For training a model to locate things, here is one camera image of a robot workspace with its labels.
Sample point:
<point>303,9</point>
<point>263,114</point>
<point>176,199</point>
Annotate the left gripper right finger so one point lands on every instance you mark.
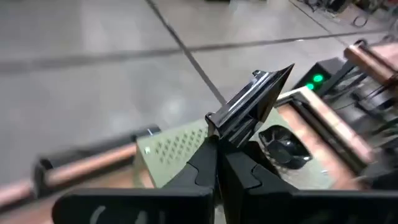
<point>264,205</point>

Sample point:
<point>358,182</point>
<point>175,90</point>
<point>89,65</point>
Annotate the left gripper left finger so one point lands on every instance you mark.
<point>186,202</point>

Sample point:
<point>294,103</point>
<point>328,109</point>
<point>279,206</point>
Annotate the black small square plate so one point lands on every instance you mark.
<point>248,102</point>

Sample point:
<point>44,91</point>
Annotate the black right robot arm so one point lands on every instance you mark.
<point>376,101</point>

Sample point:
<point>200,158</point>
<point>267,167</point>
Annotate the green perforated metal shelf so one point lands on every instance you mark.
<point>174,149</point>

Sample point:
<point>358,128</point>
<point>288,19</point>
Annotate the black box with green lights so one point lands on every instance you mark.
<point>326,67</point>

